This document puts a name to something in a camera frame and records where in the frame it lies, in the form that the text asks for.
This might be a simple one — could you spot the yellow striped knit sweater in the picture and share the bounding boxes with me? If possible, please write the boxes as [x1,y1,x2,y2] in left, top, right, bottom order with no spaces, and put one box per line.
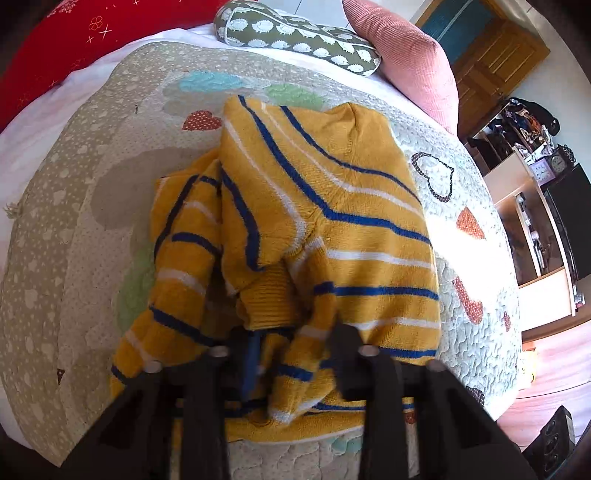
[110,96,441,443]

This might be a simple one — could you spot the black speaker on floor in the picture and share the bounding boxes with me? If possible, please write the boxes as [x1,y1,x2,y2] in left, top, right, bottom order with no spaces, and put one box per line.
[522,406,575,479]

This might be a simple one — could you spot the white bed sheet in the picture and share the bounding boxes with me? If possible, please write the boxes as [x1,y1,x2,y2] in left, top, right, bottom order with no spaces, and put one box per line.
[0,22,408,453]

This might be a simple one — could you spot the beige wooden desk shelf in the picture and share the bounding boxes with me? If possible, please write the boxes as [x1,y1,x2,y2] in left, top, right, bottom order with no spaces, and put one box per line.
[484,152,576,331]

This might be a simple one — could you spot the quilted heart pattern bedspread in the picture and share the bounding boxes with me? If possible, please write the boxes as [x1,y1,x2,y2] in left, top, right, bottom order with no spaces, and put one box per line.
[1,41,521,464]

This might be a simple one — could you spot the black monitor screen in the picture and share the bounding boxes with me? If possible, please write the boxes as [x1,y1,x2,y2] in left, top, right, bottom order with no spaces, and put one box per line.
[542,164,590,308]

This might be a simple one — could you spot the small desk clock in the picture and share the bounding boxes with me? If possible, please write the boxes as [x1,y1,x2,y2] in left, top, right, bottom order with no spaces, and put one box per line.
[527,145,576,186]

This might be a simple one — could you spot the pink textured pillow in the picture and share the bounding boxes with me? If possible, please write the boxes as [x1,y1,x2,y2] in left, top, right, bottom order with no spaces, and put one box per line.
[342,1,459,135]

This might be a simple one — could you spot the brown wooden door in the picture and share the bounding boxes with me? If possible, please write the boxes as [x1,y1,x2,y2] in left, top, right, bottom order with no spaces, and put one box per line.
[453,19,550,139]

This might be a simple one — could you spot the red patterned blanket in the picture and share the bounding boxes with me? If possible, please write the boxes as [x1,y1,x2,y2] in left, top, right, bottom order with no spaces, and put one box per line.
[1,0,223,128]

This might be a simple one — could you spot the green sheep pattern bolster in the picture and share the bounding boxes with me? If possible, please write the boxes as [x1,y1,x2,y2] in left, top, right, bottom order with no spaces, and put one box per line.
[213,1,382,76]

